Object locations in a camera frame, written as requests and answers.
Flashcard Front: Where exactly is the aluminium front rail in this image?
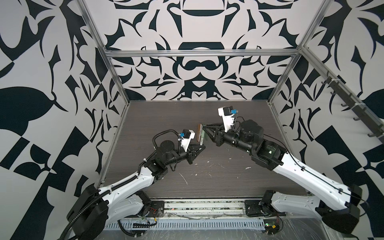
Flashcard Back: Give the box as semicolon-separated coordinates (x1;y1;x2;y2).
101;196;332;221

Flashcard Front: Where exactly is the white cable duct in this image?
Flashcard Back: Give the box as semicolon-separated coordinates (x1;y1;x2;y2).
121;219;265;231

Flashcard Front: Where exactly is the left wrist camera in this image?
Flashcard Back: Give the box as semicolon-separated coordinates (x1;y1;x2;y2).
180;129;196;152

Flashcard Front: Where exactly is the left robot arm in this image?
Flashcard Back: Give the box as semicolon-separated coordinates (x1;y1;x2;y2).
59;129;206;240

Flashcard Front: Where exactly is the light green pen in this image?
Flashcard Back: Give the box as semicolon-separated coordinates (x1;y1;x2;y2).
199;126;205;145

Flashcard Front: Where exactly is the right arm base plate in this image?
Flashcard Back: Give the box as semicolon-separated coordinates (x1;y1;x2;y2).
244;200;286;217

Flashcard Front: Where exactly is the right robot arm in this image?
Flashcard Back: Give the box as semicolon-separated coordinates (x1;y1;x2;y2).
203;120;362;234

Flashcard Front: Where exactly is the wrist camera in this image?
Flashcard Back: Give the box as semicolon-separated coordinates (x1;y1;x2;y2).
180;129;196;152
218;106;238;133

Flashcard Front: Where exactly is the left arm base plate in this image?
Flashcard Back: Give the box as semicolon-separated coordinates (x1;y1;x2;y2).
141;201;165;218

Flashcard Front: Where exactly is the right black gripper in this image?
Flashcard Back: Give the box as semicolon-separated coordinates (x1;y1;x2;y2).
204;121;256;155

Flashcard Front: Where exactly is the wall hook rack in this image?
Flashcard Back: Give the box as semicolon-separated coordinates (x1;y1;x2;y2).
321;71;384;144

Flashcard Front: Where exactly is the pink pen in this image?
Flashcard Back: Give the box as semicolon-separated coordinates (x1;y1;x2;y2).
197;124;203;142

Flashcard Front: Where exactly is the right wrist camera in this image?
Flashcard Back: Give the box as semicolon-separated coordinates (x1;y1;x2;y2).
218;106;238;133

